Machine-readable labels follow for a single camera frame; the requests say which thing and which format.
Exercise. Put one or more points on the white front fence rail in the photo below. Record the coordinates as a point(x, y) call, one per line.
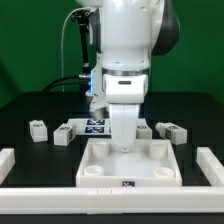
point(72, 200)

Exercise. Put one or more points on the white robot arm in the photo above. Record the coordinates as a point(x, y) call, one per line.
point(125, 35)

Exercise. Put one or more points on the white right fence rail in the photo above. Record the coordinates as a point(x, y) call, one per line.
point(210, 166)

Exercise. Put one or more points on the white sheet with markers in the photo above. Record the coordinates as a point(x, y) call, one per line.
point(88, 126)

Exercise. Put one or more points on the white left fence rail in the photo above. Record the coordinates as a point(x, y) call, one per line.
point(7, 161)

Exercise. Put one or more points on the white square table top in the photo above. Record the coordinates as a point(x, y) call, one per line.
point(150, 163)

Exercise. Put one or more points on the white fence rail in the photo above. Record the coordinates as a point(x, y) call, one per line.
point(7, 161)
point(210, 166)
point(72, 200)

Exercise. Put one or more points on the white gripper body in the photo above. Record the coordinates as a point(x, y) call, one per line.
point(123, 121)

